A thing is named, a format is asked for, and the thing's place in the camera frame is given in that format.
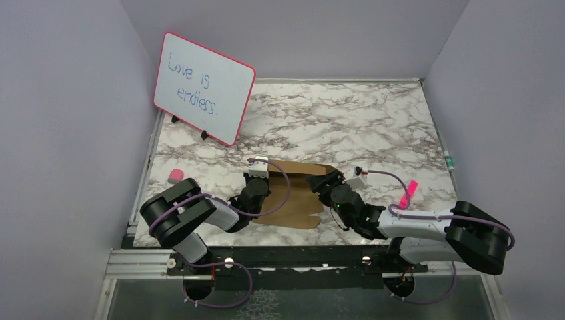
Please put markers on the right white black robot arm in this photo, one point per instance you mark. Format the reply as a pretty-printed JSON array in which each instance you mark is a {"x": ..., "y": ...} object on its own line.
[{"x": 463, "y": 233}]

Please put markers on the brown cardboard box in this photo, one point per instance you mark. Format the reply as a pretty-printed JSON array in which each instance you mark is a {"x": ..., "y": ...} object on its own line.
[{"x": 302, "y": 206}]

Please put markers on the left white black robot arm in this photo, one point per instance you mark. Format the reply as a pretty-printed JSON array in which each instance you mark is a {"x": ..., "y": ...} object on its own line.
[{"x": 174, "y": 214}]

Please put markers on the green capped marker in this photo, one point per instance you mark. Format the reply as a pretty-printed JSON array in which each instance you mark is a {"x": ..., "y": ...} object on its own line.
[{"x": 449, "y": 161}]

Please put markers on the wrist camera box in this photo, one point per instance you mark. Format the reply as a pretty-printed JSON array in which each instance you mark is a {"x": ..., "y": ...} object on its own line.
[
  {"x": 358, "y": 180},
  {"x": 258, "y": 166}
]

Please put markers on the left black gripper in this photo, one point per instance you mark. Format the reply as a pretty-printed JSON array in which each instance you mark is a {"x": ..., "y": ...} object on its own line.
[{"x": 248, "y": 178}]

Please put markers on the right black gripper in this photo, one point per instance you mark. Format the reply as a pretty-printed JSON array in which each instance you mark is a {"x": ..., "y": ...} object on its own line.
[{"x": 319, "y": 183}]

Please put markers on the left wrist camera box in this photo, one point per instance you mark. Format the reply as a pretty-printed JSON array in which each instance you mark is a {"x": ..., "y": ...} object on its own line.
[{"x": 258, "y": 166}]

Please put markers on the pink eraser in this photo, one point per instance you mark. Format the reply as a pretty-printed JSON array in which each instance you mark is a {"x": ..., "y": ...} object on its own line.
[{"x": 175, "y": 176}]

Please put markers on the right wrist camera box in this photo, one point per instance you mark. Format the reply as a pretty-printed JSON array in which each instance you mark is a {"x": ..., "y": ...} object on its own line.
[{"x": 358, "y": 180}]

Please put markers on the white board with pink frame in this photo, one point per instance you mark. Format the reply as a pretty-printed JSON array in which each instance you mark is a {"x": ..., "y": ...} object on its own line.
[{"x": 202, "y": 87}]

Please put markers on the pink marker pen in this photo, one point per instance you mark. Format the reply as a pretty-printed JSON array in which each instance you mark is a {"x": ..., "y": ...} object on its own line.
[{"x": 407, "y": 197}]

